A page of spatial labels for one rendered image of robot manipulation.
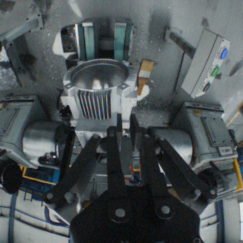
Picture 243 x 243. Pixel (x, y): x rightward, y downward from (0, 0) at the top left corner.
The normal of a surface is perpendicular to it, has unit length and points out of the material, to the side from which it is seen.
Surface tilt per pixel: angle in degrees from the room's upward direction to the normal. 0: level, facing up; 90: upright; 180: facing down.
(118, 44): 0
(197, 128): 90
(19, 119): 90
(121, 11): 0
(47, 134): 84
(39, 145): 62
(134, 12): 0
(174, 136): 95
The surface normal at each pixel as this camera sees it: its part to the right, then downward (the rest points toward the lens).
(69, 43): -0.02, 0.80
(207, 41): -0.88, 0.34
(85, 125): 0.04, -0.60
